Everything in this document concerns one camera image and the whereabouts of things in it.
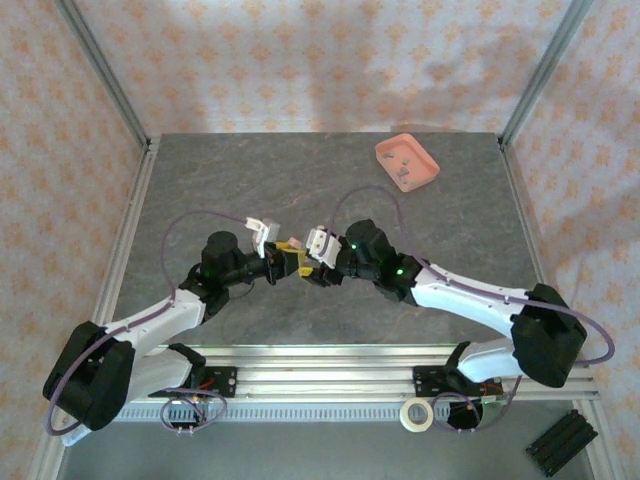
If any pink plastic tray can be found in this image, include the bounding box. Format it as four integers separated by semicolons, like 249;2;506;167
374;132;441;194

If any white tape roll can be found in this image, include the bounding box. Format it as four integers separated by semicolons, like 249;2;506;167
400;397;435;434

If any orange patterned backdrop cloth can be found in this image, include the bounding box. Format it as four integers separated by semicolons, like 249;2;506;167
0;0;640;480

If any white plastic wipes packet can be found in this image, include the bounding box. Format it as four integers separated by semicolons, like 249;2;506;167
60;428;92;449

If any black extrusion piece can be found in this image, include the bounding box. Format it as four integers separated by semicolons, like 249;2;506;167
524;409;600;477

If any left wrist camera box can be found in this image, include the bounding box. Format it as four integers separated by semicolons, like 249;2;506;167
245;216;279;254

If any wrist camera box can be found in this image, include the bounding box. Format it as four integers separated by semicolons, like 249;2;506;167
306;225;344;267
245;216;279;254

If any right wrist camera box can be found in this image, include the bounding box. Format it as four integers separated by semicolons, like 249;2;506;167
306;225;344;267

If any wide aluminium mounting rail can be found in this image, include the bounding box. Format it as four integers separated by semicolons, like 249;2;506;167
52;343;601;405

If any aluminium table side rail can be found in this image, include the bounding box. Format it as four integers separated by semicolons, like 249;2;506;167
498;142;619;480
29;137;161;480

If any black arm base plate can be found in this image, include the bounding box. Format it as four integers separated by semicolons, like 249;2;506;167
412;364;506;401
147;366;239;399

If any grey slotted cable duct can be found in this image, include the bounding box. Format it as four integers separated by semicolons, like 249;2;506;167
114;402;481;424

